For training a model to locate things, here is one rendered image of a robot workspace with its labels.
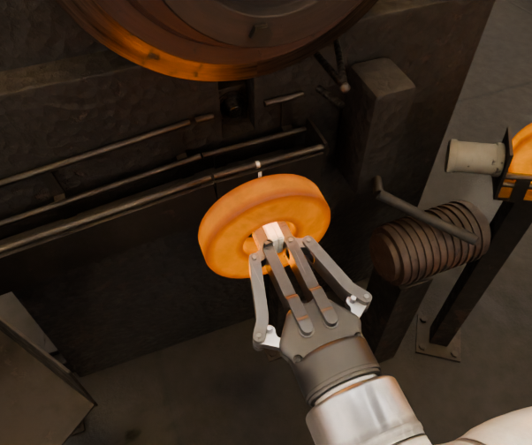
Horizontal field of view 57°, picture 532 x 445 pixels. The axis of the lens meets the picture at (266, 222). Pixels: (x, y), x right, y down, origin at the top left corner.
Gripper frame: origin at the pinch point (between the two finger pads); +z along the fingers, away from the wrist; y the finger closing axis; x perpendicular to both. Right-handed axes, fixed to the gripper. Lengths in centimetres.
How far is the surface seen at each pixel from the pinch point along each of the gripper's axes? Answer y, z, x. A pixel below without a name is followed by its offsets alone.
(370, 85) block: 27.2, 23.2, -5.6
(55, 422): -31.4, -5.1, -23.4
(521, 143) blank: 48, 8, -12
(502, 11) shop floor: 187, 143, -92
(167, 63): -4.7, 21.5, 7.6
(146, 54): -7.0, 21.6, 9.4
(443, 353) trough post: 52, -3, -83
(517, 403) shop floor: 63, -21, -83
